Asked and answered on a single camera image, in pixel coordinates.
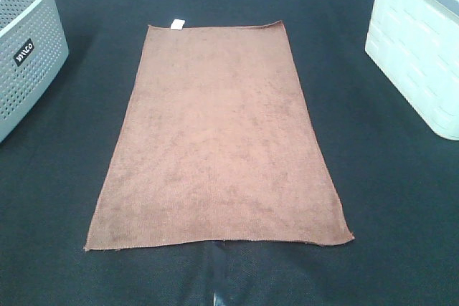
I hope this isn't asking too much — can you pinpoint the brown towel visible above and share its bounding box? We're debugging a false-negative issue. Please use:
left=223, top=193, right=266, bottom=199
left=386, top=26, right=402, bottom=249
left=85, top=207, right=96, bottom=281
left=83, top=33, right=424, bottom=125
left=85, top=21, right=354, bottom=251

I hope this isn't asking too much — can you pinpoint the black table cloth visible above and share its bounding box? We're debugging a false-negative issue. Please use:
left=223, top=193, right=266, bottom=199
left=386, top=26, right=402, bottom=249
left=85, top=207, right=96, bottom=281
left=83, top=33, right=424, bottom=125
left=1, top=0, right=458, bottom=305

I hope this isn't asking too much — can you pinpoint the white woven storage bin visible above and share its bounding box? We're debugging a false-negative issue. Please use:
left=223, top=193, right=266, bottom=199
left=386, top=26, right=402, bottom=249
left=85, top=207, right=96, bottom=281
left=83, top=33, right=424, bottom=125
left=365, top=0, right=458, bottom=140

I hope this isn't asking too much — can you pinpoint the grey perforated laundry basket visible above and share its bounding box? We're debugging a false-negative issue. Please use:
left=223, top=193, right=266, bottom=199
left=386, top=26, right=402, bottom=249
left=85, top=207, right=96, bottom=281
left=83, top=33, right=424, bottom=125
left=1, top=0, right=69, bottom=138

